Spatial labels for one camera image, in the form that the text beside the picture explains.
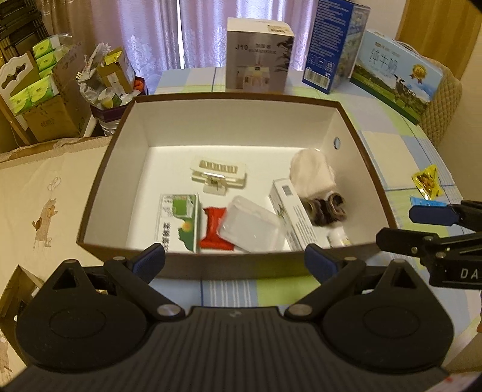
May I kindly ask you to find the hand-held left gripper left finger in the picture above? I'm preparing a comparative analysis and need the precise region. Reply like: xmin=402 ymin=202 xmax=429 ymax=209
xmin=51 ymin=243 xmax=187 ymax=321

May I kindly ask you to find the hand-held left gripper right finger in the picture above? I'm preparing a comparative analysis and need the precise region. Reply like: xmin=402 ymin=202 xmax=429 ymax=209
xmin=284 ymin=243 xmax=428 ymax=321

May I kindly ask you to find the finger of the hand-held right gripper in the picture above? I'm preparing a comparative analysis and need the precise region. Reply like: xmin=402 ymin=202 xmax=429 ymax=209
xmin=408 ymin=200 xmax=482 ymax=229
xmin=376 ymin=227 xmax=458 ymax=262

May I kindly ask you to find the blue snack packet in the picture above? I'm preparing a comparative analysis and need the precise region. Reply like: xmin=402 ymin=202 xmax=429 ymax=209
xmin=410 ymin=196 xmax=447 ymax=208

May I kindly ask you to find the small white bottle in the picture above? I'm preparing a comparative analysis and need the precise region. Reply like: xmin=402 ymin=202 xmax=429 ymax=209
xmin=327 ymin=228 xmax=349 ymax=247

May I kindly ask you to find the green and white carton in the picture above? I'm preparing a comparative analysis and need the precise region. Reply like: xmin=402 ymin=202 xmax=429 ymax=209
xmin=154 ymin=193 xmax=200 ymax=254

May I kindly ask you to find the large brown cardboard box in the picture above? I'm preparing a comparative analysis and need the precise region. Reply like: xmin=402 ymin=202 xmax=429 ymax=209
xmin=76 ymin=92 xmax=398 ymax=280

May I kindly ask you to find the clear plastic box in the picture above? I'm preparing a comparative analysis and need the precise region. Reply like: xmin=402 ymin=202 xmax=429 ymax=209
xmin=218 ymin=195 xmax=281 ymax=252

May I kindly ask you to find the white plastic hook rack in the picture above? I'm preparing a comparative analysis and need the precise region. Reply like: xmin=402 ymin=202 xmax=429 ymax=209
xmin=190 ymin=157 xmax=247 ymax=194

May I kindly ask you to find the yellow snack packet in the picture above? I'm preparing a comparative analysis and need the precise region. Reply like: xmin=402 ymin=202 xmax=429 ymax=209
xmin=412 ymin=164 xmax=442 ymax=200

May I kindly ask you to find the long white carton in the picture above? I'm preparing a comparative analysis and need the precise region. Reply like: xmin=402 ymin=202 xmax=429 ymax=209
xmin=268 ymin=179 xmax=321 ymax=251

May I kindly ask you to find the red snack packet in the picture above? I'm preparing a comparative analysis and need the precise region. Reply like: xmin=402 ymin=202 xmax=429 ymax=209
xmin=199 ymin=207 xmax=236 ymax=249

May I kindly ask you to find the chair with quilted beige cover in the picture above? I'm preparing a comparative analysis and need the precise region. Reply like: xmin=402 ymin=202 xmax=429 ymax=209
xmin=420 ymin=60 xmax=463 ymax=146

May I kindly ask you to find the beige printed cover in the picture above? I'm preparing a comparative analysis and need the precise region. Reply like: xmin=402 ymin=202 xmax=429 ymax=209
xmin=0 ymin=136 xmax=114 ymax=378

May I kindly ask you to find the light blue milk gift box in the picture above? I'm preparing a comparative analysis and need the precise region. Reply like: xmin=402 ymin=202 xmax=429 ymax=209
xmin=350 ymin=29 xmax=444 ymax=126

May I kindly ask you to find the dark purple bin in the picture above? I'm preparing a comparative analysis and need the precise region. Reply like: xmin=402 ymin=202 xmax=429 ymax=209
xmin=90 ymin=96 xmax=132 ymax=137

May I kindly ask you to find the large open cardboard box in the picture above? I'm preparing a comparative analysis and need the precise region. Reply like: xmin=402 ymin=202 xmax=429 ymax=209
xmin=23 ymin=41 xmax=91 ymax=143

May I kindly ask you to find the crumpled clear plastic wrap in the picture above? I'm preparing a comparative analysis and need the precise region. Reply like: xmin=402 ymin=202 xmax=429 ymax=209
xmin=77 ymin=43 xmax=114 ymax=110

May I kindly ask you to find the yellow curtain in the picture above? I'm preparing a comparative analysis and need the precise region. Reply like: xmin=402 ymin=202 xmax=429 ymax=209
xmin=395 ymin=0 xmax=482 ymax=81

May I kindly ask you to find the small brown cardboard box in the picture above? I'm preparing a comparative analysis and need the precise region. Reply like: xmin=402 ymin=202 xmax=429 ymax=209
xmin=96 ymin=47 xmax=136 ymax=99

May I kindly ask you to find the dark blue milk case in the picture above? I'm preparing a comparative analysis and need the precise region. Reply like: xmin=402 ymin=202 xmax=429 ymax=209
xmin=301 ymin=0 xmax=371 ymax=95

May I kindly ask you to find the stack of green tissue packs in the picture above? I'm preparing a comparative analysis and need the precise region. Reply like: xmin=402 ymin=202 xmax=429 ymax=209
xmin=9 ymin=35 xmax=63 ymax=114

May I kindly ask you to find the grey humidifier box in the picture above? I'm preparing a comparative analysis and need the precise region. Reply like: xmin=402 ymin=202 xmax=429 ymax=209
xmin=225 ymin=17 xmax=295 ymax=94

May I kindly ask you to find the sheer purple curtain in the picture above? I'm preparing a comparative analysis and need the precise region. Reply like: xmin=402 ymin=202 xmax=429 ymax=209
xmin=85 ymin=0 xmax=321 ymax=95

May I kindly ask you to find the white carved chair back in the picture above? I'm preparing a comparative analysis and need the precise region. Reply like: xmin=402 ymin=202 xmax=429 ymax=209
xmin=0 ymin=51 xmax=42 ymax=110

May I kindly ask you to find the black shelf rack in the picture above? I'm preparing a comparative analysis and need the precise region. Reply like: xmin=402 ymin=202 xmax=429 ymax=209
xmin=0 ymin=0 xmax=57 ymax=65

